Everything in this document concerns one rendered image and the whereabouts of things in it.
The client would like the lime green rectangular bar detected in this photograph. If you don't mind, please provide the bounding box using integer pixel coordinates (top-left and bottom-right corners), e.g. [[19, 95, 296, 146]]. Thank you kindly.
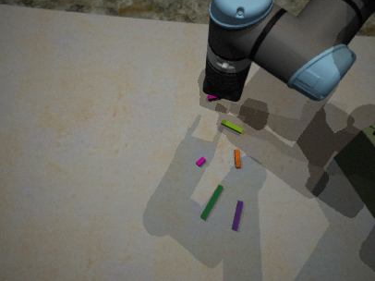
[[222, 120, 243, 134]]

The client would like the orange rod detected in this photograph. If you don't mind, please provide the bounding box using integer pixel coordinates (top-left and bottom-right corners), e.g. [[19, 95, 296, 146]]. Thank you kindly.
[[235, 150, 241, 168]]

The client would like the purple rod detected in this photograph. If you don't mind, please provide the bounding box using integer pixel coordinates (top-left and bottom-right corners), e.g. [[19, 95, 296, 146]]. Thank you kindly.
[[232, 201, 243, 230]]

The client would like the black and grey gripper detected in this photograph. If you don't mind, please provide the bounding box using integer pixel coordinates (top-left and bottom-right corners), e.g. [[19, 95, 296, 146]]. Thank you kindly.
[[203, 42, 252, 102]]

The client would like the magenta rectangular block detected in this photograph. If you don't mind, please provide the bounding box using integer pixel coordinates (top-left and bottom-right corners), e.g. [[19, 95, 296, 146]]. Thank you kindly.
[[208, 95, 217, 101], [196, 157, 205, 166]]

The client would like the green rod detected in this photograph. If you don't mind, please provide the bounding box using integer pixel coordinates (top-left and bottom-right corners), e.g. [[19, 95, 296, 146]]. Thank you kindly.
[[200, 185, 223, 220]]

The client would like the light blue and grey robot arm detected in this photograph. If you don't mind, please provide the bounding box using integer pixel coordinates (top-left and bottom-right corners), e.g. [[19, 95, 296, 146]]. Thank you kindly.
[[208, 0, 375, 101]]

